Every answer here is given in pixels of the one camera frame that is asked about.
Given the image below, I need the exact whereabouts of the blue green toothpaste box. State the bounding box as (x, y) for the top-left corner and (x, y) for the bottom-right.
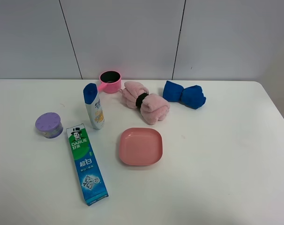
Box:
(66, 124), (109, 206)

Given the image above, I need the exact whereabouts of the pink rolled towel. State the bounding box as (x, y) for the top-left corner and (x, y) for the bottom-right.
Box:
(119, 81), (170, 125)

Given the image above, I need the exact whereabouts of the black hair band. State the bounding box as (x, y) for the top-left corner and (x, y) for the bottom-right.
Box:
(135, 92), (149, 108)

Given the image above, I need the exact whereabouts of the pink square plate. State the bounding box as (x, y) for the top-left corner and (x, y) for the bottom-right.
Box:
(119, 127), (163, 166)

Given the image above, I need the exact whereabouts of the blue rolled towel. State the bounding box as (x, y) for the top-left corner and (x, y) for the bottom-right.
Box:
(163, 81), (206, 110)

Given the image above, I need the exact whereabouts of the white blue shampoo bottle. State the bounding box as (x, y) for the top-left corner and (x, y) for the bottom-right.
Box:
(83, 83), (105, 130)

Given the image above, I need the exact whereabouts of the purple round air freshener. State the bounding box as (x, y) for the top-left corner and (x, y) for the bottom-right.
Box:
(35, 112), (63, 138)

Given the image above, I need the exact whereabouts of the pink cup with handle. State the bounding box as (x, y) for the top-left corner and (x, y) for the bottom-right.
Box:
(97, 71), (121, 94)

